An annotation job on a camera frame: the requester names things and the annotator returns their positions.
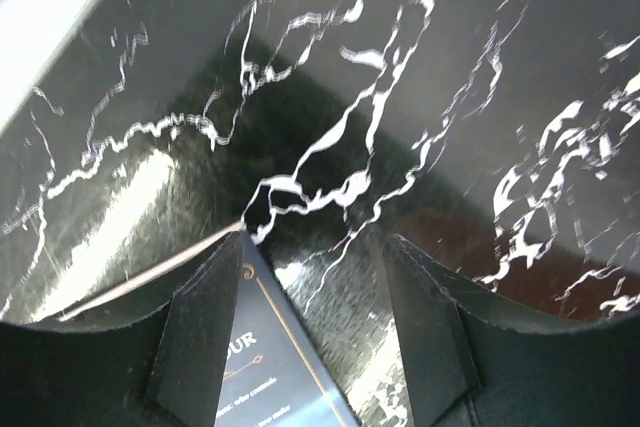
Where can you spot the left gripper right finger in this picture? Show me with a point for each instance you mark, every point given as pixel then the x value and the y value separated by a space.
pixel 472 357

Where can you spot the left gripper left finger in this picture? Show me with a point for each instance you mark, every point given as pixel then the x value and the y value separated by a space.
pixel 152 357

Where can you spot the black marble pattern mat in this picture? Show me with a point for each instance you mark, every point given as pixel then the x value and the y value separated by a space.
pixel 501 137

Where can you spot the dark blue book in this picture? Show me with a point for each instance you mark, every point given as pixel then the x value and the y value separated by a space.
pixel 272 375

